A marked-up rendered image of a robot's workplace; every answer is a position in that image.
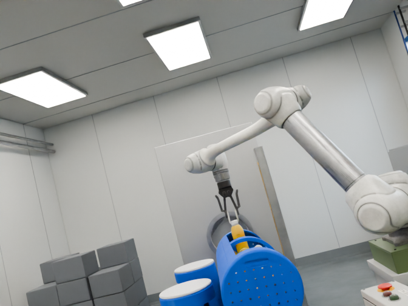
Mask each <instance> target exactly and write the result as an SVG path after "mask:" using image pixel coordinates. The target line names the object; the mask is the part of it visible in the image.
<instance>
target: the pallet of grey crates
mask: <svg viewBox="0 0 408 306"><path fill-rule="evenodd" d="M97 254H98V260H99V263H100V267H98V262H97V257H96V254H95V250H92V251H88V252H85V253H81V254H80V253H75V254H70V255H67V256H63V257H59V258H56V259H52V260H50V261H47V262H44V263H41V264H40V269H41V274H42V279H43V283H44V285H42V286H39V287H37V288H35V289H33V290H31V291H29V292H27V293H26V296H27V302H28V305H29V306H150V303H149V299H148V296H147V292H146V287H145V283H144V280H143V273H142V270H141V266H140V261H139V258H138V254H137V250H136V247H135V242H134V238H131V239H128V240H123V241H120V242H116V243H112V244H108V245H106V246H103V247H101V248H98V249H97Z"/></svg>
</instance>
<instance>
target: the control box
mask: <svg viewBox="0 0 408 306"><path fill-rule="evenodd" d="M388 283H390V284H392V287H390V289H389V291H391V292H392V294H397V295H398V296H399V299H397V300H390V299H389V296H383V291H386V290H382V289H379V288H378V285H377V286H374V287H370V288H366V289H363V290H361V294H362V296H363V298H364V303H365V306H408V295H407V294H408V286H406V285H403V284H401V283H399V282H397V281H391V282H388ZM403 291H404V292H403Z"/></svg>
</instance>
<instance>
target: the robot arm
mask: <svg viewBox="0 0 408 306"><path fill-rule="evenodd" d="M311 96H312V94H311V92H310V90H309V89H308V87H307V86H303V85H298V86H294V87H287V88H286V87H280V86H274V87H267V88H265V89H263V90H261V91H260V92H259V93H258V94H257V96H256V98H255V100H254V109H255V111H256V112H257V114H258V115H260V116H261V119H260V120H259V121H257V122H256V123H254V124H253V125H251V126H250V127H248V128H246V129H244V130H242V131H240V132H238V133H236V134H234V135H232V136H230V137H229V138H227V139H225V140H223V141H221V142H219V143H218V144H211V145H209V146H208V147H207V148H203V149H201V150H199V151H197V152H194V153H193V154H190V155H189V156H187V157H186V158H185V162H184V166H185V169H186V170H187V171H188V172H190V173H192V174H201V173H205V172H208V171H212V173H213V176H214V179H215V181H216V182H217V186H218V189H219V193H218V194H217V195H215V197H216V199H217V201H218V203H219V206H220V210H221V212H224V213H225V216H226V218H228V220H229V224H231V221H230V216H229V213H228V211H226V198H227V197H230V199H231V201H232V203H233V205H234V207H235V210H234V211H235V213H236V217H237V221H238V222H239V218H238V215H239V211H238V208H240V202H239V196H238V189H233V188H232V186H231V182H230V180H229V179H230V173H229V170H228V161H227V158H226V154H225V151H227V150H229V149H231V148H233V147H235V146H237V145H240V144H242V143H244V142H246V141H248V140H250V139H252V138H254V137H256V136H258V135H260V134H262V133H264V132H265V131H267V130H269V129H271V128H273V127H275V126H277V127H278V128H281V129H285V130H286V131H287V132H288V133H289V134H290V135H291V136H292V137H293V138H294V139H295V140H296V141H297V142H298V143H299V144H300V145H301V146H302V147H303V148H304V149H305V150H306V151H307V152H308V153H309V154H310V156H311V157H312V158H313V159H314V160H315V161H316V162H317V163H318V164H319V165H320V166H321V167H322V168H323V169H324V170H325V171H326V172H327V173H328V174H329V175H330V176H331V177H332V179H333V180H334V181H335V182H336V183H337V184H338V185H339V186H340V187H341V188H342V189H343V190H344V191H345V192H346V194H345V201H346V203H347V204H348V206H349V207H350V209H351V211H352V212H353V214H354V217H355V219H356V221H357V223H358V224H359V225H360V227H361V228H363V229H364V230H366V231H367V232H369V233H372V234H377V235H385V234H387V235H385V236H382V240H383V241H387V242H389V243H392V244H394V245H395V247H400V246H402V245H405V244H408V175H407V174H406V173H405V172H403V171H393V172H388V173H385V174H381V175H379V176H376V175H369V174H368V175H366V174H365V173H364V172H363V171H362V170H361V169H359V168H358V167H357V166H356V165H355V164H354V163H353V162H352V161H351V160H350V159H349V158H348V157H347V156H346V155H345V154H344V153H343V152H342V151H341V150H340V149H339V148H338V147H337V146H336V145H335V144H334V143H333V142H332V141H331V140H330V139H329V138H328V137H327V136H326V135H325V134H324V133H323V132H322V131H321V130H320V129H319V128H318V127H317V126H315V125H314V124H313V123H312V122H311V121H310V120H309V119H308V118H307V117H306V116H305V115H304V114H303V113H302V109H304V108H305V107H306V106H307V104H308V103H309V102H310V100H311ZM233 191H234V193H236V199H237V205H238V206H236V203H235V201H234V199H233V197H232V193H233ZM219 195H221V196H222V197H223V204H224V210H223V209H222V206H221V203H220V199H219Z"/></svg>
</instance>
